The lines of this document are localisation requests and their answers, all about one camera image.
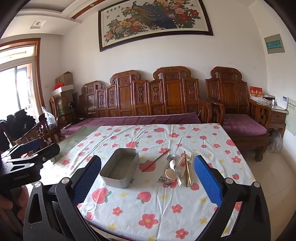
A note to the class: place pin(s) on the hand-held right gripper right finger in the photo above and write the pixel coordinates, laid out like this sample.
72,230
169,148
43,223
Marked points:
207,182

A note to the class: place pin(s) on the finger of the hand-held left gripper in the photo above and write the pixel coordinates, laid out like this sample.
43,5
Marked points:
34,146
49,154

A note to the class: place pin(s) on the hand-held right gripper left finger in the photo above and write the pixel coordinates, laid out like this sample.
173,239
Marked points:
86,183

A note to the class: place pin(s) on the bamboo chopstick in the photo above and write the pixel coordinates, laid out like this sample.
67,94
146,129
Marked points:
190,172
186,169

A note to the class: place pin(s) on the white plastic fork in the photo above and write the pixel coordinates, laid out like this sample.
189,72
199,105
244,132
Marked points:
188,155

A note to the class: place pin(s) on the cream plastic spoon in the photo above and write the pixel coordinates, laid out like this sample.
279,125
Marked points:
170,175

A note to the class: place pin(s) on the metal rectangular tray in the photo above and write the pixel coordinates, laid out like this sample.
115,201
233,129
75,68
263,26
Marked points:
120,162

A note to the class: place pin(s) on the dark red chopstick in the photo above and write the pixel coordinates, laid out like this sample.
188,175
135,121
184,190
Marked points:
156,160

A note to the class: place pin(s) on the person's left hand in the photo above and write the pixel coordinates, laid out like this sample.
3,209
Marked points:
5,205

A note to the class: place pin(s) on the carved wooden chair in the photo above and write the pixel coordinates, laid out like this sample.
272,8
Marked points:
37,132

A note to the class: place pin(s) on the black clothing pile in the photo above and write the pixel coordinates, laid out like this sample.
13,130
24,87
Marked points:
18,120

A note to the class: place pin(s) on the clear plastic bag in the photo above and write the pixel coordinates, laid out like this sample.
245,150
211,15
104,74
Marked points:
49,118

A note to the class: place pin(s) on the slim wooden chair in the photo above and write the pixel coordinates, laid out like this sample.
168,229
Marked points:
53,109

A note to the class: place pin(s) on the metal fork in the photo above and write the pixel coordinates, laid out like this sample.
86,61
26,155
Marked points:
164,182

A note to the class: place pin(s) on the metal spoon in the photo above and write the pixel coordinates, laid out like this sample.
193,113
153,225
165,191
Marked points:
171,158

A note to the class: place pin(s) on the white cardboard box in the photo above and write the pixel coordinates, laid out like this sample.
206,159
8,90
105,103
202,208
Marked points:
63,90

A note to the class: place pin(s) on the floral strawberry tablecloth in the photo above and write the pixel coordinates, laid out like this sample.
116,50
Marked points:
150,208

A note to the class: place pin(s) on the red artificial flowers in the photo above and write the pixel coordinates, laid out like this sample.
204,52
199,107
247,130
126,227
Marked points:
57,86

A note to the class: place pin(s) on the purple armchair cushion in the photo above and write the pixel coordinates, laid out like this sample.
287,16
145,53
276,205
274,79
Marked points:
242,126

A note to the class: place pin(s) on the wooden framed glass door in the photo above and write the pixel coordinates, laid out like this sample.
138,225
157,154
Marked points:
18,76

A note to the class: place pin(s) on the grey fluffy duster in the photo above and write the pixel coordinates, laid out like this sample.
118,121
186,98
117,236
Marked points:
275,141

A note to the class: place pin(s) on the purple sofa cushion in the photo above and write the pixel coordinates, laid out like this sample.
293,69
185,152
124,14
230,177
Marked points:
138,120

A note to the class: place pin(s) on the carved wooden armchair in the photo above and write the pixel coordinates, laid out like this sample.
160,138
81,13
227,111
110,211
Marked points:
229,92

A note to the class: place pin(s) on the wooden side table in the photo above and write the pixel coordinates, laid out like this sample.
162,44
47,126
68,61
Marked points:
277,118

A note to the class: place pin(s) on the carved wooden bench backrest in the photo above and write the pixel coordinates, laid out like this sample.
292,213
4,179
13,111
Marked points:
126,92

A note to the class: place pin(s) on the white box device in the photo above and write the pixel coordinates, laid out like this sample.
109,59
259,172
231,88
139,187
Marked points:
282,102

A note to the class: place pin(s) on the square ceiling light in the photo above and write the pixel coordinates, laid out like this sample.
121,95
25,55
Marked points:
38,24

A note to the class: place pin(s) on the framed peacock flower painting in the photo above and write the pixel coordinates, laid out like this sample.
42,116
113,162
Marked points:
150,20

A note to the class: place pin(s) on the wall paper sheet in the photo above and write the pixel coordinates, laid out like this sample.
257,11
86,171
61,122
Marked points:
291,115

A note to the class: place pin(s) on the green wall panel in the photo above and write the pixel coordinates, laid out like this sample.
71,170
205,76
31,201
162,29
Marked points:
274,44

